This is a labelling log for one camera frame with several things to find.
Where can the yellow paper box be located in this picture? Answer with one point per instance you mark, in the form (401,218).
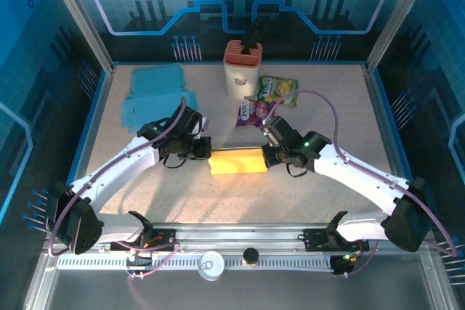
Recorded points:
(236,163)

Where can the blue paper box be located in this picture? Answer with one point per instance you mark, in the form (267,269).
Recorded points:
(156,81)

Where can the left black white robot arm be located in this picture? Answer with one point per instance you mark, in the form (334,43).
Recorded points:
(109,175)

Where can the black electronics box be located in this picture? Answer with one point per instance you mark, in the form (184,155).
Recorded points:
(343,264)
(140,261)

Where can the purple candy bag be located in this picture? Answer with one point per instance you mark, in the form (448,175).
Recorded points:
(254,114)

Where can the yellow green candy bag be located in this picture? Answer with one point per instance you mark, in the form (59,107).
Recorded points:
(278,90)

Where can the cream knife block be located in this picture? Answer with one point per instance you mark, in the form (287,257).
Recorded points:
(241,77)

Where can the black round knob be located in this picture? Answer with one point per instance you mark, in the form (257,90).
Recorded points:
(250,256)

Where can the white round lid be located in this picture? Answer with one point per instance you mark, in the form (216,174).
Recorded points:
(211,265)

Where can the grey metal panel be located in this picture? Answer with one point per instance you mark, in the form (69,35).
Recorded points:
(254,292)

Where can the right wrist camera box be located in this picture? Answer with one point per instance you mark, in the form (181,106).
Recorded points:
(269,131)

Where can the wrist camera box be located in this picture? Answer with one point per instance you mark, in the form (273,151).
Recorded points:
(204,123)
(269,131)

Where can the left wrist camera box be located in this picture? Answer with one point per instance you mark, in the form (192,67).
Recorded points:
(204,123)

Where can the aluminium side rail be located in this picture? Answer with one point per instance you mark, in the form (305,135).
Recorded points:
(378,106)
(101,106)

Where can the aluminium mounting rail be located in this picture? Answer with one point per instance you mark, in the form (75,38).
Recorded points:
(236,237)

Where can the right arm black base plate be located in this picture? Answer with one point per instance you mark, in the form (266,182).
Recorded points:
(316,240)

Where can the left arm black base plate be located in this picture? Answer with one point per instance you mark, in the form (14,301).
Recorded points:
(163,241)

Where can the aluminium frame post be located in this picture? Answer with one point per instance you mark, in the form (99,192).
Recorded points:
(80,16)
(398,16)

